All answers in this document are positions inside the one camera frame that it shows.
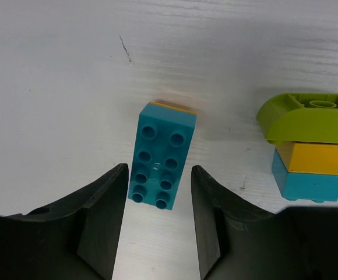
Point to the green yellow blue lego stack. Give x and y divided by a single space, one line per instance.
303 127

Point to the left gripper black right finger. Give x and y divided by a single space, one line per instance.
238 240

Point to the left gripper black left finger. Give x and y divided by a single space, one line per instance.
75 237

